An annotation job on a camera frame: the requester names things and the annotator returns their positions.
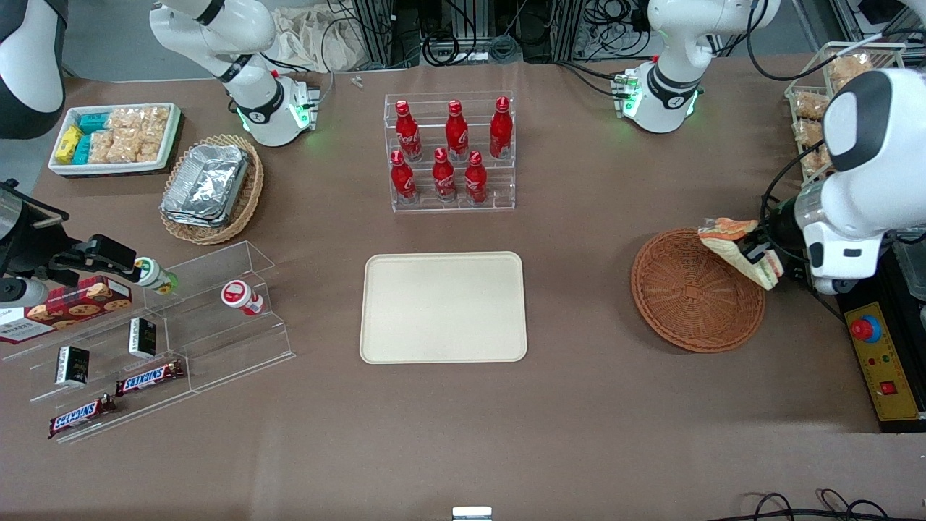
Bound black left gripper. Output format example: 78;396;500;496
738;197;805;268

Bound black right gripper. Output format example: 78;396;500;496
0;181;143;286

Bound triangle sandwich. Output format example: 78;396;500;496
697;217;785;291

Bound round brown wicker basket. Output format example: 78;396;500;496
631;229;766;354

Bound white rectangular snack tray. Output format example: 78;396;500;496
48;103;182;178

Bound light oval wicker basket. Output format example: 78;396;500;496
159;134;265;245

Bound cream plastic tray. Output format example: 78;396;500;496
360;251;528;364

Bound red chocolate chip cookie box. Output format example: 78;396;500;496
24;275;134;324

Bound green capped small bottle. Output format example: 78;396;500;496
135;257;179;295

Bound small black box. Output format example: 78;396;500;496
129;317;158;360
56;346;91;386

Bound red white shortbread box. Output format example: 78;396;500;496
0;308;57;345

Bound yellow snack packet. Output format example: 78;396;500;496
55;124;85;165

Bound snickers chocolate bar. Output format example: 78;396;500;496
115;360;186;397
48;394;117;440

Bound stacked aluminium foil trays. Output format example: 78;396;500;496
161;143;251;229

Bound clear acrylic stepped shelf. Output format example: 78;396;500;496
0;240;296;444

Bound red capped yogurt bottle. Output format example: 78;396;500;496
221;280;266;317

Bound bagged pastry snack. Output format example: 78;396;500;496
828;54;874;93
791;92;833;122

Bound black side stand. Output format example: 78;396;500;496
832;239;926;433

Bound clear plastic container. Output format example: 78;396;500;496
893;239;926;302

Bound yellow emergency stop box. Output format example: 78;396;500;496
844;302;924;422

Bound clear acrylic bottle rack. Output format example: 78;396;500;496
383;92;517;213

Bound red cola bottle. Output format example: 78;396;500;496
391;150;418;204
433;147;459;203
445;100;470;162
395;100;423;162
464;151;489;204
490;96;514;160

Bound beige crumpled cloth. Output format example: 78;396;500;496
271;7;364;74

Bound white wire snack rack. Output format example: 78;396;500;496
785;41;909;183

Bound black floor cables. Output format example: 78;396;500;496
726;489;926;521

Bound coiled black cable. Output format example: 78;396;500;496
422;33;461;64

